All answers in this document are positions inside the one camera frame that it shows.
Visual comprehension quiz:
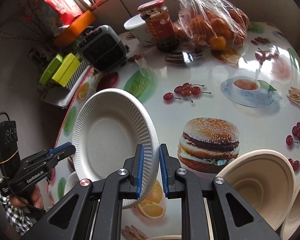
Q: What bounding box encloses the beige paper bowl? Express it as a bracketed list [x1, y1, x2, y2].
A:
[280, 183, 300, 239]
[217, 149, 296, 230]
[147, 235, 181, 240]

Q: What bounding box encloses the ribbed paper plate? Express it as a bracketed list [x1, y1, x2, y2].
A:
[72, 88, 159, 209]

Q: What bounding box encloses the checkered sleeve forearm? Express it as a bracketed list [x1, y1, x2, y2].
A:
[0, 185, 44, 236]

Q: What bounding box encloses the person's left hand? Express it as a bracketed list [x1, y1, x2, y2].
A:
[9, 184, 44, 209]

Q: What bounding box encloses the upper green box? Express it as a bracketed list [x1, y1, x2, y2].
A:
[39, 54, 63, 85]

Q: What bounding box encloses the lower yellow-green box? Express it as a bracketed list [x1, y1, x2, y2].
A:
[52, 53, 81, 87]

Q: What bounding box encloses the striped flat box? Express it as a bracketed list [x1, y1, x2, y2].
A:
[65, 60, 90, 90]

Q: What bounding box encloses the grey portable heater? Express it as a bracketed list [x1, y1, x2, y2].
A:
[77, 25, 127, 72]

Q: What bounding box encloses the orange shelf box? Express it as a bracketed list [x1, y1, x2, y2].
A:
[53, 11, 96, 49]

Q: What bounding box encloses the white plastic tub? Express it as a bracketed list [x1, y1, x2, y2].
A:
[124, 14, 155, 47]

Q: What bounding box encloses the red paper bag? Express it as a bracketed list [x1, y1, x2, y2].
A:
[44, 0, 83, 25]

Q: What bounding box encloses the red label glass jar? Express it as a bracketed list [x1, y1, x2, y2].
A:
[137, 0, 179, 53]

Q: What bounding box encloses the plastic bag of oranges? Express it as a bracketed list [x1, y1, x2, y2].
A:
[176, 0, 250, 50]

